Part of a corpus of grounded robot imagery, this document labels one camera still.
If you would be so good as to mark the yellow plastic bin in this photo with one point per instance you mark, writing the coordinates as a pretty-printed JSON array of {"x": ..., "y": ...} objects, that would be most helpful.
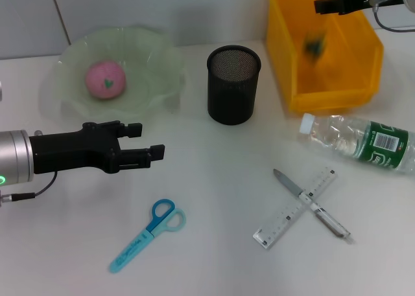
[{"x": 343, "y": 69}]

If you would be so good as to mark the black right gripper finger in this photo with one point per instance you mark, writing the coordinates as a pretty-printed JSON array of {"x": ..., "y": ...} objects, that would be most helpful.
[{"x": 325, "y": 5}]

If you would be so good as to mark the green glass fruit plate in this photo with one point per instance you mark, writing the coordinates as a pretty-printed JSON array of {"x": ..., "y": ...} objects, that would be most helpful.
[{"x": 146, "y": 82}]

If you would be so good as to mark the grey white pen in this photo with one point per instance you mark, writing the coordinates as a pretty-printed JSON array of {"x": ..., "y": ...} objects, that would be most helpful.
[{"x": 293, "y": 187}]

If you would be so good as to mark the black mesh pen cup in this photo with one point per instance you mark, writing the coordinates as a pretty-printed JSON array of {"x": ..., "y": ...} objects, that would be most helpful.
[{"x": 231, "y": 92}]

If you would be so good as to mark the pink knitted peach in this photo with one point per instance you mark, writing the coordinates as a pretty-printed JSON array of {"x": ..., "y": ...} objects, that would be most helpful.
[{"x": 105, "y": 80}]

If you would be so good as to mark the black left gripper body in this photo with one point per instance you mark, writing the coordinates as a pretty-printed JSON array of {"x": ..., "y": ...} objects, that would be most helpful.
[{"x": 71, "y": 150}]

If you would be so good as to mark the blue children's scissors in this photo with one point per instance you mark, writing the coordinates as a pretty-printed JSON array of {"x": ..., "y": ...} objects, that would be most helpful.
[{"x": 152, "y": 231}]

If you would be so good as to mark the green plastic wrapper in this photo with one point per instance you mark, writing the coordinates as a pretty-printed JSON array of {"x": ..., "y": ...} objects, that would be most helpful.
[{"x": 314, "y": 46}]

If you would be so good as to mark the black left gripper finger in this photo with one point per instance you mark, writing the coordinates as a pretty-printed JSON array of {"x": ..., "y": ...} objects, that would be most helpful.
[
  {"x": 157, "y": 153},
  {"x": 135, "y": 130}
]

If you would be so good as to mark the clear plastic ruler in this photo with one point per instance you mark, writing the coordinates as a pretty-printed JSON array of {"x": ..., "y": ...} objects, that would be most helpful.
[{"x": 291, "y": 215}]

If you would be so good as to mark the clear green-label water bottle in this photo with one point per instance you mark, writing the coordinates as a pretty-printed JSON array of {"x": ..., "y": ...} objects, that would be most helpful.
[{"x": 356, "y": 140}]

